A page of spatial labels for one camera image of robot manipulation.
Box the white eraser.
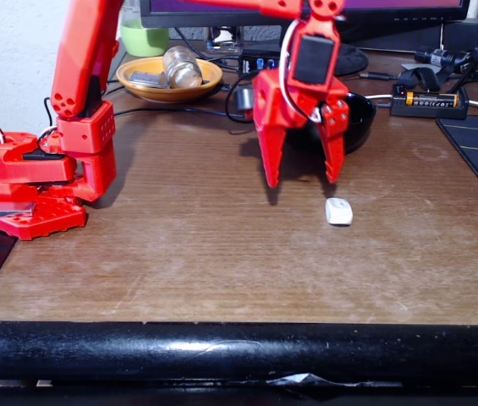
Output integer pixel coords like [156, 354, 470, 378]
[325, 197, 354, 227]

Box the black bowl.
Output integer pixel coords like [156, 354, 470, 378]
[283, 91, 378, 156]

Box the black USB hub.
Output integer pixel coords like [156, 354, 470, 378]
[238, 48, 284, 80]

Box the clear glass jar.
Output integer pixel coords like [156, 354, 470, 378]
[162, 45, 204, 90]

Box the black battery charger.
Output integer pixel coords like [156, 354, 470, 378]
[389, 83, 470, 120]

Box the yellow dish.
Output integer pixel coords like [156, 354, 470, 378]
[115, 56, 224, 104]

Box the yellow black battery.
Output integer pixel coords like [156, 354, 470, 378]
[405, 91, 459, 107]

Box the silver foil packet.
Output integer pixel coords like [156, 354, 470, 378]
[128, 70, 170, 90]

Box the black flashlight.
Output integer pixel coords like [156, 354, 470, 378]
[415, 47, 472, 69]

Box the bottle with green sleeve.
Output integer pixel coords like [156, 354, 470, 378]
[116, 0, 170, 58]

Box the black Iiyama monitor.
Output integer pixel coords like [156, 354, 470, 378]
[139, 0, 471, 79]

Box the metal clamp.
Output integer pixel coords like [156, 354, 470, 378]
[0, 201, 36, 219]

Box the white servo cable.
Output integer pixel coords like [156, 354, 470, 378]
[278, 19, 322, 123]

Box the black audio plug cable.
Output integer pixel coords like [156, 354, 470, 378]
[342, 71, 398, 81]

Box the black strap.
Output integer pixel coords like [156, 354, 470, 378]
[397, 66, 442, 92]

